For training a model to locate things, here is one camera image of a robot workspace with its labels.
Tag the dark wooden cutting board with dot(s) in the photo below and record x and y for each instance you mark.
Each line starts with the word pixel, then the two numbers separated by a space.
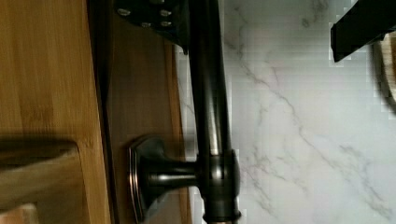
pixel 385 68

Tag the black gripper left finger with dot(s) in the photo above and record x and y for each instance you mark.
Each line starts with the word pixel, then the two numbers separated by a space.
pixel 168 18

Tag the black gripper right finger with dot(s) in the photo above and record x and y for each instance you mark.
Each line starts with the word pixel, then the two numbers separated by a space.
pixel 366 22

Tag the light wooden cabinet top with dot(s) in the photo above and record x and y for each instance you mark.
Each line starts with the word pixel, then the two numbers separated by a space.
pixel 52 160

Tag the wooden drawer front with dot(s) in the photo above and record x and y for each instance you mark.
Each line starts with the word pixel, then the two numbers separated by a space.
pixel 136 79

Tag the black metal drawer handle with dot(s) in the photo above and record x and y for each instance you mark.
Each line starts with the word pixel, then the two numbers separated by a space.
pixel 215 172

